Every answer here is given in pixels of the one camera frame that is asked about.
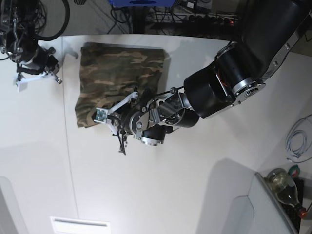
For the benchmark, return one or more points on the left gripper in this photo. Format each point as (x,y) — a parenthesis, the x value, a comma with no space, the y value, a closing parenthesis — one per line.
(122,117)

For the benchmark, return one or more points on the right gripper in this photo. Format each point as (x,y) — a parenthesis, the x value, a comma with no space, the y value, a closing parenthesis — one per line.
(43,65)

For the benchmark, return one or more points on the camouflage t-shirt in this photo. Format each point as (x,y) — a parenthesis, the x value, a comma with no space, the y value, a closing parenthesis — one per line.
(109,74)

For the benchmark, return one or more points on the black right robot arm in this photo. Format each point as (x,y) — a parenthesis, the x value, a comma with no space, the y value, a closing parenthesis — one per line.
(20,24)

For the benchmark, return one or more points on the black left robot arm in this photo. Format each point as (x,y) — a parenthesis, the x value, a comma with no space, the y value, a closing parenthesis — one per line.
(238,71)

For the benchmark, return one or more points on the black power strip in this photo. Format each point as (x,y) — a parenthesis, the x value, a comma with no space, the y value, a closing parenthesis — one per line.
(223,20)

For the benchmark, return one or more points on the clear glass bottle red cap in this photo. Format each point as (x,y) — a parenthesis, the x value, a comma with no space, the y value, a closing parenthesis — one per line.
(285,190)

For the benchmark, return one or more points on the green tape roll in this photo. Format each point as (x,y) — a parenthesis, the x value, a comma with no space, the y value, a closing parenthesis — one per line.
(294,171)

